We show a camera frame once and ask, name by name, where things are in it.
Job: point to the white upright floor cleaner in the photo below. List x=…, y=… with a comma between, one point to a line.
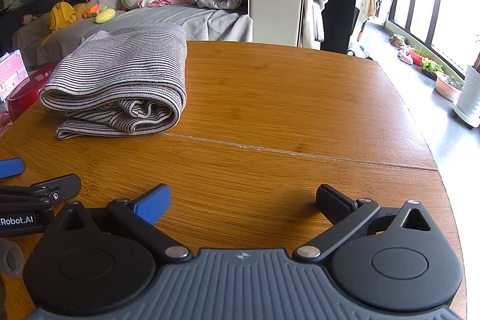
x=369, y=1

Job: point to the red box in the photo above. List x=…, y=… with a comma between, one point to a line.
x=26, y=95

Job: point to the yellow backpack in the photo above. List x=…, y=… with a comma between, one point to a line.
x=62, y=16

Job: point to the red tray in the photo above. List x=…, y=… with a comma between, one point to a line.
x=417, y=55

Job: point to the striped grey sweater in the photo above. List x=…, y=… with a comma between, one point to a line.
x=123, y=61

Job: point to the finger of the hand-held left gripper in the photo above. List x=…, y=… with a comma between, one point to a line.
x=62, y=187
x=10, y=167

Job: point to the translucent grey object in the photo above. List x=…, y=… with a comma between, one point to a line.
x=10, y=257

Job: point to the green plant in tray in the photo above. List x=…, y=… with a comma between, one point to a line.
x=432, y=68

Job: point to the grey covered sofa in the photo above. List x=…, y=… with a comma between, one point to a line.
x=150, y=18

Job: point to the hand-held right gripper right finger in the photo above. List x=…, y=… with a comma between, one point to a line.
x=332, y=203

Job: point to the small brown shoes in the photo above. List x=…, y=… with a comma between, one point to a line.
x=396, y=40

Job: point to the small pink white shoes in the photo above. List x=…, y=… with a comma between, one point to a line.
x=405, y=55

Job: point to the yellow-green plush toy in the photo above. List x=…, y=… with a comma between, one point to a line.
x=105, y=15

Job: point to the orange plush toy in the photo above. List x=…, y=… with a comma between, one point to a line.
x=93, y=12

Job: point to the pink basin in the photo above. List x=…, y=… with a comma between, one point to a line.
x=448, y=89

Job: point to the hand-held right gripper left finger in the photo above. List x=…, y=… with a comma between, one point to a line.
x=152, y=205

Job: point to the palm plant in white pot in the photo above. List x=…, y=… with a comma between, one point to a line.
x=468, y=95

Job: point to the pink quilted case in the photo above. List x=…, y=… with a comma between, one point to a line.
x=13, y=72

